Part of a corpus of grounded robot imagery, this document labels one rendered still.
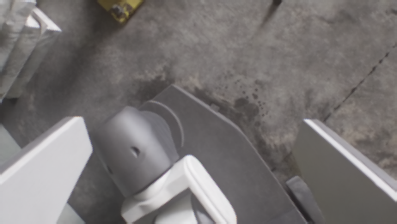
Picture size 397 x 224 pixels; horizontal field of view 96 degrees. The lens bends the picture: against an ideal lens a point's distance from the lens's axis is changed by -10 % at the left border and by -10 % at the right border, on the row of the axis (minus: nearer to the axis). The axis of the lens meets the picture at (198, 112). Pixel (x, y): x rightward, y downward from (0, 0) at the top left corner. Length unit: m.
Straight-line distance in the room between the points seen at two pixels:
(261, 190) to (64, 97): 0.83
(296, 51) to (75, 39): 0.86
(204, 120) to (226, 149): 0.10
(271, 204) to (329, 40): 0.58
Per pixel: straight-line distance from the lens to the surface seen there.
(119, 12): 0.86
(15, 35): 1.01
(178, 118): 0.56
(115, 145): 0.42
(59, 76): 1.00
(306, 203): 0.65
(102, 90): 0.86
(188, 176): 0.41
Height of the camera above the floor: 0.71
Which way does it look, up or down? 82 degrees down
